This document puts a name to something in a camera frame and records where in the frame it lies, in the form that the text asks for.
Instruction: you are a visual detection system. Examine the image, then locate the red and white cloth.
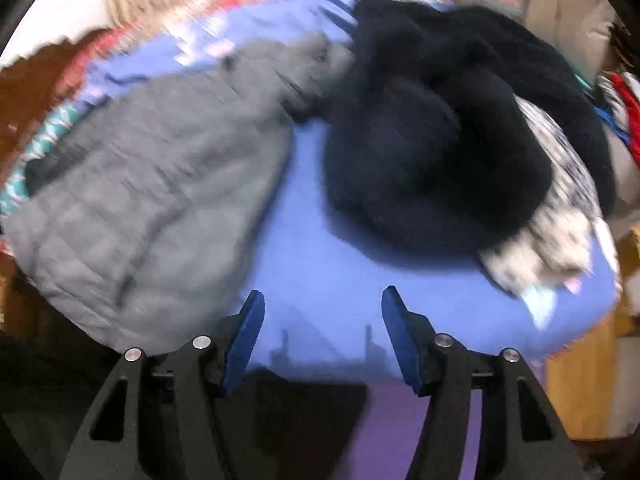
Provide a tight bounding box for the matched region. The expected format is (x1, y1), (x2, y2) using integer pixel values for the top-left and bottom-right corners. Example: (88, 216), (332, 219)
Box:
(595, 70), (640, 166)

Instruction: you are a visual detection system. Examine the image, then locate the beige cloth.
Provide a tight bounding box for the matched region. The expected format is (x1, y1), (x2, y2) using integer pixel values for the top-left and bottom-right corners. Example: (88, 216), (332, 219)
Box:
(525, 0), (621, 76)

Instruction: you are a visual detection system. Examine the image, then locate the person's black garment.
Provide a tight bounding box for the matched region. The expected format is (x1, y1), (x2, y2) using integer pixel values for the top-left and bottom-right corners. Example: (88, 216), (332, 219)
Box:
(0, 335), (371, 480)

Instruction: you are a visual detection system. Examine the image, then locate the wooden bed frame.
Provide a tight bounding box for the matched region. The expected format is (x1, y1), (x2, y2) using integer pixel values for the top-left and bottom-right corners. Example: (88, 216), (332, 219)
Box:
(545, 310), (631, 441)

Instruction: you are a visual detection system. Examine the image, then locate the carved wooden headboard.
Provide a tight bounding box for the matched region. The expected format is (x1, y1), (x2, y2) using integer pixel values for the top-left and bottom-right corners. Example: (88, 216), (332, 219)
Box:
(0, 27), (111, 181)

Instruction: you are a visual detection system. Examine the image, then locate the blue printed bedsheet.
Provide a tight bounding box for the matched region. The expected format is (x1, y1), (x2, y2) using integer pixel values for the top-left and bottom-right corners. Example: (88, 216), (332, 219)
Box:
(75, 0), (621, 376)

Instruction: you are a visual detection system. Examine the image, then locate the teal patterned cloth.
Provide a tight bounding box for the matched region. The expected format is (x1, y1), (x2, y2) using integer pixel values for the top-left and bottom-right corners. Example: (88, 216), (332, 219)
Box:
(0, 100), (86, 221)

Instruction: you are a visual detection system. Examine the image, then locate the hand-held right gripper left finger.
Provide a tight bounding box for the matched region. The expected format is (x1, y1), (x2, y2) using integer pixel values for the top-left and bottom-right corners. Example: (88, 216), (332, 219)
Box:
(59, 290), (266, 480)

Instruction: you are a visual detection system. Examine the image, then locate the grey puffer jacket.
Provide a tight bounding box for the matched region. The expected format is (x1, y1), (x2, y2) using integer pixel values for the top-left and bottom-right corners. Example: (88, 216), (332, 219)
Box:
(2, 32), (353, 351)

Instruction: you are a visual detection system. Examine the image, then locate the purple cloth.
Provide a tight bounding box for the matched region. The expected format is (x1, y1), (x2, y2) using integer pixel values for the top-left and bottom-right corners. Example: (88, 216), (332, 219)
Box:
(345, 355), (546, 480)

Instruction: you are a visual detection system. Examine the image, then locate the navy fleece jacket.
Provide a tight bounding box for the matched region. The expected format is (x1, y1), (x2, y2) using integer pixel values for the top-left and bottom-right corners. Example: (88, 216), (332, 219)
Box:
(322, 0), (616, 261)

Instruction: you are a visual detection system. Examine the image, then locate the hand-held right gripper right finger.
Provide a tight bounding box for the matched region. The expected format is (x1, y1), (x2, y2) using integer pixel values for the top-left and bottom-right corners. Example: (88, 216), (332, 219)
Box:
(381, 286), (586, 480)

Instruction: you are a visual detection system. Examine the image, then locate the red floral quilt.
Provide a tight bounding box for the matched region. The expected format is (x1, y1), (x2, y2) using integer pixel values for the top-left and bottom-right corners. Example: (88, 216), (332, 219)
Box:
(0, 0), (301, 181)

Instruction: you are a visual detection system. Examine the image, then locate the white patterned fleece garment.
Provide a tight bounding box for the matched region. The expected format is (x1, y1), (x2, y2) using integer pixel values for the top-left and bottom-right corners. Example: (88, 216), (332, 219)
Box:
(477, 97), (608, 301)

